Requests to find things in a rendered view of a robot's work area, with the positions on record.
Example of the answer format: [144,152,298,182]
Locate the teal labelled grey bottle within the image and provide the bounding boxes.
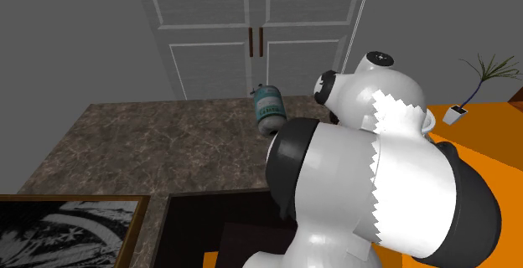
[250,83,287,138]

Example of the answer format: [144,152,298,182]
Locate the framed black and white picture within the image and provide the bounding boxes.
[0,194,152,268]

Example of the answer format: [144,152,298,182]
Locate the potted plant in white pot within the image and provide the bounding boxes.
[442,53,523,126]

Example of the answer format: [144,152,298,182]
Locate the white double door wardrobe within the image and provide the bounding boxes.
[131,0,375,101]

